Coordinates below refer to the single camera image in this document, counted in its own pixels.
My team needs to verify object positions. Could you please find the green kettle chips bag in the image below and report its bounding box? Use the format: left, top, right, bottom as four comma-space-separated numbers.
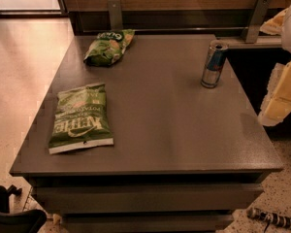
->
48, 83, 113, 154

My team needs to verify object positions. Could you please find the crumpled green chips bag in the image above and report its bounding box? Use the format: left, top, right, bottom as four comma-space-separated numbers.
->
83, 29, 135, 67

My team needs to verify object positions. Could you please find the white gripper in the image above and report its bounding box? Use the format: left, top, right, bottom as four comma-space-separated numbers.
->
258, 5, 291, 126

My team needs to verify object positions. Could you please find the black white striped stick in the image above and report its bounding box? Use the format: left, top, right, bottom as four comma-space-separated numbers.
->
246, 207, 291, 230

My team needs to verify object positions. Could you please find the grey drawer cabinet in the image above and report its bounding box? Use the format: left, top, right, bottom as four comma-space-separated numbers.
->
11, 35, 282, 233

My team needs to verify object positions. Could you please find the right metal wall bracket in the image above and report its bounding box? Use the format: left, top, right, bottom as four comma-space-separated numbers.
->
242, 0, 272, 44

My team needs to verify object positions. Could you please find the metal wall bracket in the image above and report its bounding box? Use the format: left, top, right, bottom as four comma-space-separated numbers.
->
242, 0, 272, 44
108, 0, 123, 30

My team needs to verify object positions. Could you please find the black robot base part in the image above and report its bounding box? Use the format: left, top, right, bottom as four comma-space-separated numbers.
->
0, 185, 47, 233

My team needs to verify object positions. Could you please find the left metal wall bracket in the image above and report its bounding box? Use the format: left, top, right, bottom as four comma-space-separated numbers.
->
108, 0, 123, 30

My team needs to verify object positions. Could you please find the silver blue redbull can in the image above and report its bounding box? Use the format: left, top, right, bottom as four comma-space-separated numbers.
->
201, 40, 229, 88

